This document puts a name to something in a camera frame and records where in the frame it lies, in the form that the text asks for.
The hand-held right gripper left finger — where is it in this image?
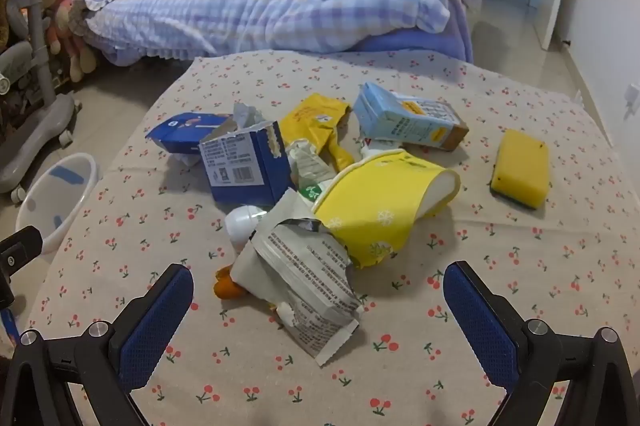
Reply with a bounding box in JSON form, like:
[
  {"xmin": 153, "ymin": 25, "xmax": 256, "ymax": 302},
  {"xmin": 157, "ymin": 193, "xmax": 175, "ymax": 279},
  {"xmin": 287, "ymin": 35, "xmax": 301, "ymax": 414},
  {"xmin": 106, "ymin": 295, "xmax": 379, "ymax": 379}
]
[{"xmin": 10, "ymin": 263, "xmax": 194, "ymax": 426}]

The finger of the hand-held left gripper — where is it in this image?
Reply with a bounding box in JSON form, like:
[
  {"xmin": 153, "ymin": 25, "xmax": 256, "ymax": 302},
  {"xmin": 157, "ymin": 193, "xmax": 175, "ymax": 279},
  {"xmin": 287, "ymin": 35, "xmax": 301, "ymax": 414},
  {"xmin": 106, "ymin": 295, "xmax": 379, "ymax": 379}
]
[{"xmin": 0, "ymin": 226, "xmax": 43, "ymax": 307}]

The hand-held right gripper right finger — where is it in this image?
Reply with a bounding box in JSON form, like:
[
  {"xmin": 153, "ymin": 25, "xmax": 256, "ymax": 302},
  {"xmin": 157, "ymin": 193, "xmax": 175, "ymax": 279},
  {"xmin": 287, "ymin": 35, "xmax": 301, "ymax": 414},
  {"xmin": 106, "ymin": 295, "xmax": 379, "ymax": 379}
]
[{"xmin": 443, "ymin": 261, "xmax": 636, "ymax": 426}]

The white plastic bin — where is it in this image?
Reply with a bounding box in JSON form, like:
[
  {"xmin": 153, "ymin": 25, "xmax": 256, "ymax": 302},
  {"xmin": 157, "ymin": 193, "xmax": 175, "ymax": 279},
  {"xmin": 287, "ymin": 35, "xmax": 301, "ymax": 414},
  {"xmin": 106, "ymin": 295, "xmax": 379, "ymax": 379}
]
[{"xmin": 15, "ymin": 152, "xmax": 99, "ymax": 255}]

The light blue milk carton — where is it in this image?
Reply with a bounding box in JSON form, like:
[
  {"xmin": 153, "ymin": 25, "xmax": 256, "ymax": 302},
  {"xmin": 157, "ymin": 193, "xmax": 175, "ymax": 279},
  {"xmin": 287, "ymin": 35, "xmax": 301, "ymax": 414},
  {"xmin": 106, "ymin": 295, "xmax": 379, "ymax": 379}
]
[{"xmin": 352, "ymin": 82, "xmax": 470, "ymax": 153}]

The orange wrapper piece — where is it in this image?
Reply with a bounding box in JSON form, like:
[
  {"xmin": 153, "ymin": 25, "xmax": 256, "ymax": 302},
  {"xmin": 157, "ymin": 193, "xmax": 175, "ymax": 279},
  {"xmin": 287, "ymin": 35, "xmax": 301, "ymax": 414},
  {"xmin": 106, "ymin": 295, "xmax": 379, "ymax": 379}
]
[{"xmin": 215, "ymin": 266, "xmax": 246, "ymax": 301}]

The cherry print tablecloth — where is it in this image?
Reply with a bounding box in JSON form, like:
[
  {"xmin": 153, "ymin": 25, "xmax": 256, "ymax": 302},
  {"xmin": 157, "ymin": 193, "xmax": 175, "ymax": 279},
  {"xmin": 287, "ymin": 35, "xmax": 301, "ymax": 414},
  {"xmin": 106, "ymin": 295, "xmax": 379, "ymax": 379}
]
[{"xmin": 27, "ymin": 50, "xmax": 640, "ymax": 426}]

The white plastic bottle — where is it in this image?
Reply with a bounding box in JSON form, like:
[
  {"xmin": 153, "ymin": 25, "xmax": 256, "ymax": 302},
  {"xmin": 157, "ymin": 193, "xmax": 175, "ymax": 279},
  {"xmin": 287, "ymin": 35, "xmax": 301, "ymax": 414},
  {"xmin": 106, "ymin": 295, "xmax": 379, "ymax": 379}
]
[{"xmin": 224, "ymin": 205, "xmax": 273, "ymax": 251}]

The silver printed wrapper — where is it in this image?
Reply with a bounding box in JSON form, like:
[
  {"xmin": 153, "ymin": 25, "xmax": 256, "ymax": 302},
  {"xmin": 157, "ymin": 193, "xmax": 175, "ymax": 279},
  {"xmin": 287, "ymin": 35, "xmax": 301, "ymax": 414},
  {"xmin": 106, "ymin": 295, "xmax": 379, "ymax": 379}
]
[{"xmin": 231, "ymin": 188, "xmax": 366, "ymax": 367}]

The yellow paper cup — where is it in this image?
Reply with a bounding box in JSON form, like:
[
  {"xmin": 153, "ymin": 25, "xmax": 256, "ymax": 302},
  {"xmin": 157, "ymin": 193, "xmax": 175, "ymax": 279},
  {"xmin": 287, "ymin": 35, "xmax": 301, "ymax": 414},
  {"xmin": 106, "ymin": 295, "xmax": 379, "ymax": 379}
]
[{"xmin": 311, "ymin": 151, "xmax": 462, "ymax": 269}]

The yellow sponge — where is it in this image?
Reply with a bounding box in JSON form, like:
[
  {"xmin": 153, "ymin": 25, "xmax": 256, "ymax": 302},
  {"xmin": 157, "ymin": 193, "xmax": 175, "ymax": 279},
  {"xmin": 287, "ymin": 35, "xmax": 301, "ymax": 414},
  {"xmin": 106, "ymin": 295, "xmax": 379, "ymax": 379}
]
[{"xmin": 489, "ymin": 129, "xmax": 550, "ymax": 210}]

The open dark blue box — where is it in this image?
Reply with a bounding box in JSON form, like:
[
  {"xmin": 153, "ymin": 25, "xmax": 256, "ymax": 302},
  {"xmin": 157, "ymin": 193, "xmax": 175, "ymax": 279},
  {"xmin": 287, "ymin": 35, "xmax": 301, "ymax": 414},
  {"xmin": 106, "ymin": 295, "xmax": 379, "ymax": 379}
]
[{"xmin": 199, "ymin": 121, "xmax": 293, "ymax": 207}]

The blue white packet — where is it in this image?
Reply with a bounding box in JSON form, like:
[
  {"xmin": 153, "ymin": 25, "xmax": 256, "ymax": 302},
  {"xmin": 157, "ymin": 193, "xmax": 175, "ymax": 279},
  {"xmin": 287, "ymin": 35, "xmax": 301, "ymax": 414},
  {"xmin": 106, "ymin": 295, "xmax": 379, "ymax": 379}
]
[{"xmin": 145, "ymin": 112, "xmax": 236, "ymax": 155}]

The small white red packet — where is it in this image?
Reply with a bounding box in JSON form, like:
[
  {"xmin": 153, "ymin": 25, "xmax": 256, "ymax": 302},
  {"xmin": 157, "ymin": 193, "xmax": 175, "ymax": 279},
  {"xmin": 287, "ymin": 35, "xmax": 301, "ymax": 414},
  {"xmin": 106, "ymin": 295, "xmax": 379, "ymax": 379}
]
[{"xmin": 357, "ymin": 138, "xmax": 401, "ymax": 161}]

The white green wrapper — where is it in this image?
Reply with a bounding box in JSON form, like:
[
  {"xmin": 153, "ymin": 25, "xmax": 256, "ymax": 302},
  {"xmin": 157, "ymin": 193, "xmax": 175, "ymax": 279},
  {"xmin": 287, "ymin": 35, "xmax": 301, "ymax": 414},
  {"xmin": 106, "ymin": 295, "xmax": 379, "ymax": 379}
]
[{"xmin": 287, "ymin": 141, "xmax": 346, "ymax": 201}]

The yellow snack wrapper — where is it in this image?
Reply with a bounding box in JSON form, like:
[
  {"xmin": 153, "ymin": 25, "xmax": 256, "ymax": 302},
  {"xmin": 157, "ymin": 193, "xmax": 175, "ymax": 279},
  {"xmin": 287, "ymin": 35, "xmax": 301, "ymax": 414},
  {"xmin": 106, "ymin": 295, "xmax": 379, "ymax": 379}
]
[{"xmin": 277, "ymin": 94, "xmax": 357, "ymax": 173}]

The checked purple quilt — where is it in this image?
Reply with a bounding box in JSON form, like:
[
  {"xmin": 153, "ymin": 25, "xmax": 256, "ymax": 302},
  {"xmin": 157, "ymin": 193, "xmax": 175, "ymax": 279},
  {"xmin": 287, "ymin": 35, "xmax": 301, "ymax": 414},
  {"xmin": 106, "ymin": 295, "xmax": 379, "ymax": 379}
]
[{"xmin": 82, "ymin": 0, "xmax": 498, "ymax": 56}]

